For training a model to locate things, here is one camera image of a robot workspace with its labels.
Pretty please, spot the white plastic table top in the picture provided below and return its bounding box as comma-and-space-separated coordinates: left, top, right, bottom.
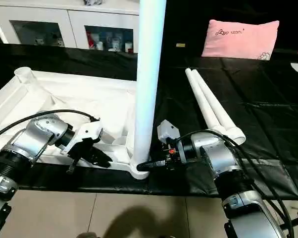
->
0, 66, 150, 179

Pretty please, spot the white plastic table leg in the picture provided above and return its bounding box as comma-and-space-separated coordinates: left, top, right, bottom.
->
130, 0, 167, 172
191, 70, 247, 146
185, 68, 225, 132

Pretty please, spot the black work mat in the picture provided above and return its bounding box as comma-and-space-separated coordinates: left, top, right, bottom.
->
0, 42, 298, 201

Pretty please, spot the pink pillow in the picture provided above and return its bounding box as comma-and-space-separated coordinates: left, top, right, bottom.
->
201, 19, 281, 61

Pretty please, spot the white glass-door cabinet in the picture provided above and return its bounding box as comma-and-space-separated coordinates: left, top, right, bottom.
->
0, 0, 141, 54

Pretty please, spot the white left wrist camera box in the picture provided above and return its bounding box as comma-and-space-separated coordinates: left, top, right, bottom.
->
59, 121, 104, 157

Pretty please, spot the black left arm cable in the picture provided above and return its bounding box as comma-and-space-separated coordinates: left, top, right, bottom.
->
0, 110, 100, 144

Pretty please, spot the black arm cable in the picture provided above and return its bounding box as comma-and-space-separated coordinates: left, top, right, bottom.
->
0, 110, 100, 144
166, 129, 294, 234

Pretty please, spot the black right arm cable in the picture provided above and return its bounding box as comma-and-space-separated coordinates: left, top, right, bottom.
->
166, 129, 294, 234

